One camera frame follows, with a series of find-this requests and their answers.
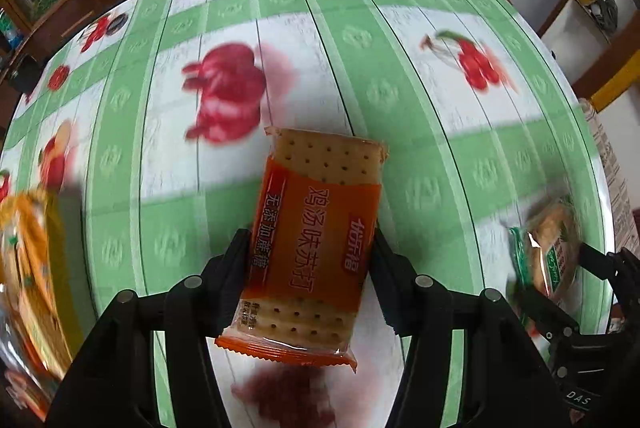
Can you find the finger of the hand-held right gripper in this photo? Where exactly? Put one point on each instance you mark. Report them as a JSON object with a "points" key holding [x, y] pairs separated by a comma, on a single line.
{"points": [[612, 273], [547, 315]]}

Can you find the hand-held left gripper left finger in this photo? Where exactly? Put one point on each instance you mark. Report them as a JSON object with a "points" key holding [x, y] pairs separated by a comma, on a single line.
{"points": [[227, 278]]}

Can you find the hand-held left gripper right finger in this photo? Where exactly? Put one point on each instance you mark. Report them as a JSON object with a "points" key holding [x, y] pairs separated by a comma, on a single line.
{"points": [[390, 283]]}

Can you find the round cracker packet green trim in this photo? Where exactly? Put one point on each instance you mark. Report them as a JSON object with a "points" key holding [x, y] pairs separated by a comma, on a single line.
{"points": [[550, 243]]}

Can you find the orange cracker packet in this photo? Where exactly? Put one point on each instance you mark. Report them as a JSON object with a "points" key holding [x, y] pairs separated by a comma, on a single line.
{"points": [[310, 228]]}

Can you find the orange snack bag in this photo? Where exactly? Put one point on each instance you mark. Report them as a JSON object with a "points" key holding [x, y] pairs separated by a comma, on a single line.
{"points": [[70, 288]]}

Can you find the green checked fruit tablecloth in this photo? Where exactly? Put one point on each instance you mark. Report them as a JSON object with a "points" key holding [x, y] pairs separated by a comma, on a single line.
{"points": [[400, 108]]}

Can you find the orange-yellow snack packet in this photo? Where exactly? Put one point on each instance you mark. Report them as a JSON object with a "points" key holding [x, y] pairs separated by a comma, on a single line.
{"points": [[30, 268]]}

